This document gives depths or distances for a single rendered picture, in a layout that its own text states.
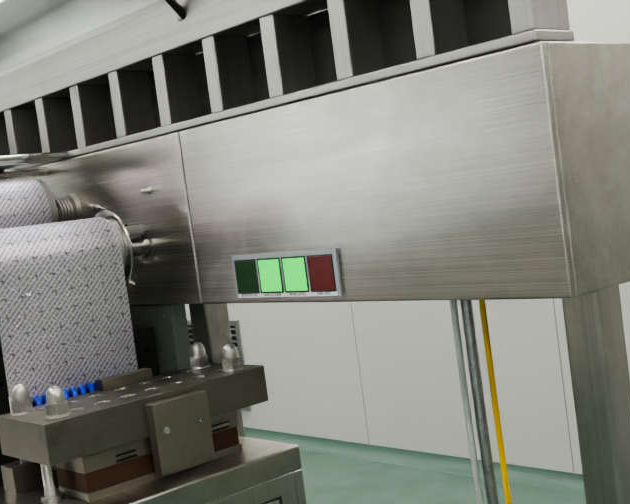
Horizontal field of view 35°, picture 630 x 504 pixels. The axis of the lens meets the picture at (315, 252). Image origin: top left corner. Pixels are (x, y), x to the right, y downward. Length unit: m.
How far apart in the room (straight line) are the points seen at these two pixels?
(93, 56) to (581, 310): 1.05
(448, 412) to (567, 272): 3.40
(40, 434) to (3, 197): 0.59
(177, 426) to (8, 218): 0.58
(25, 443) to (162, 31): 0.72
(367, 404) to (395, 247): 3.59
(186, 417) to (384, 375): 3.28
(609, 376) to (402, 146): 0.41
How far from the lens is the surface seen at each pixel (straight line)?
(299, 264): 1.48
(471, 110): 1.24
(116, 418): 1.51
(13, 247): 1.66
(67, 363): 1.69
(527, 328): 4.18
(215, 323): 2.01
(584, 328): 1.37
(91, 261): 1.71
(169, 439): 1.54
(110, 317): 1.72
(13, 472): 1.64
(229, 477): 1.56
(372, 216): 1.37
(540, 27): 1.21
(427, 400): 4.63
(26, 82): 2.19
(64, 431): 1.47
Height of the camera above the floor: 1.29
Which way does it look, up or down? 3 degrees down
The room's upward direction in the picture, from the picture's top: 8 degrees counter-clockwise
